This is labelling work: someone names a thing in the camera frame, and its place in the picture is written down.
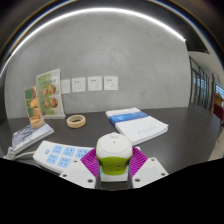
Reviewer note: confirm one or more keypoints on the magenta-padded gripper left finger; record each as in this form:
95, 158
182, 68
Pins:
78, 171

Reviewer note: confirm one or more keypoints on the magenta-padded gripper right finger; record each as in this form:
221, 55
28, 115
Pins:
150, 171

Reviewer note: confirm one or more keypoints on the green and white charger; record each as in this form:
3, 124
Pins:
114, 153

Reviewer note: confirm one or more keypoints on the white and blue book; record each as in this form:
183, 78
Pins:
140, 126

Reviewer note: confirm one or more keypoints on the beige tape roll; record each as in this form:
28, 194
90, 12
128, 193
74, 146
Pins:
68, 122

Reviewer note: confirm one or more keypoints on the grey booklet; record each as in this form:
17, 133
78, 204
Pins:
30, 136

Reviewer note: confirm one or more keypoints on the small card on wooden base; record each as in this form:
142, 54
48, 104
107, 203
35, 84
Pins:
32, 105

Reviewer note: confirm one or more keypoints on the large acrylic brochure stand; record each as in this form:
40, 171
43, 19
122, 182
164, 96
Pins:
49, 93

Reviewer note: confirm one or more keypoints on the black-framed glass partition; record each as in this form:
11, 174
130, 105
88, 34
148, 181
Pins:
200, 86

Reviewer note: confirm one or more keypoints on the ceiling light strip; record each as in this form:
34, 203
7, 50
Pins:
100, 10

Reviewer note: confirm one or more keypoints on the white blank wall plate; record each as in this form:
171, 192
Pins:
65, 86

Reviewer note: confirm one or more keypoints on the white wall socket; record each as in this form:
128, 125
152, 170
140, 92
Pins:
95, 83
110, 83
78, 84

